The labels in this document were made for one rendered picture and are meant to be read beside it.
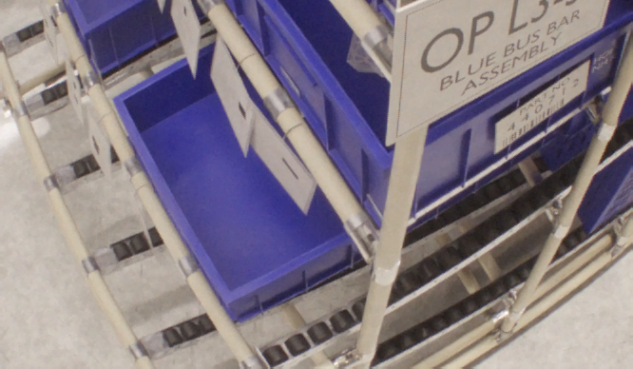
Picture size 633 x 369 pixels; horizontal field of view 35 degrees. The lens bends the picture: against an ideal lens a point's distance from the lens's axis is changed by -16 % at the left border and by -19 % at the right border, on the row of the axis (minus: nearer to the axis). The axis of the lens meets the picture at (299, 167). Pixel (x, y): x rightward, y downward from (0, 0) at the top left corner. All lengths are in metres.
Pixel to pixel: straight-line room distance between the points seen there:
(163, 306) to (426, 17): 1.68
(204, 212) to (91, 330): 0.80
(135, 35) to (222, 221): 0.34
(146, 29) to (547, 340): 1.19
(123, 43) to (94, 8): 0.15
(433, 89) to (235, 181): 0.81
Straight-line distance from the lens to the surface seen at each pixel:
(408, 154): 1.10
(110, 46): 1.84
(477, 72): 1.02
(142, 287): 2.50
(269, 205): 1.74
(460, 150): 1.30
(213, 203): 1.75
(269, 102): 1.45
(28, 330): 2.50
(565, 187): 1.83
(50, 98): 2.21
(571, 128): 1.81
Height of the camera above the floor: 2.31
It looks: 63 degrees down
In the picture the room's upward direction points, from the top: 1 degrees clockwise
